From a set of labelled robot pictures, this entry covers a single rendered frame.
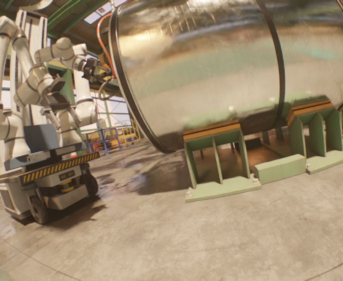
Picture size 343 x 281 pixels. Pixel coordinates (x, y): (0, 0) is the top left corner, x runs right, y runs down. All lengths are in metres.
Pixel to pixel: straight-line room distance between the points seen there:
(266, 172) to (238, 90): 0.40
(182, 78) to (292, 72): 0.50
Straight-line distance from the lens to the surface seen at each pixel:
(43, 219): 1.11
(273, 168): 0.85
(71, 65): 1.14
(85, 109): 1.35
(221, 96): 0.77
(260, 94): 0.82
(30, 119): 1.48
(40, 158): 1.18
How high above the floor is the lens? 0.35
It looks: 4 degrees down
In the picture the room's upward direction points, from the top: 14 degrees counter-clockwise
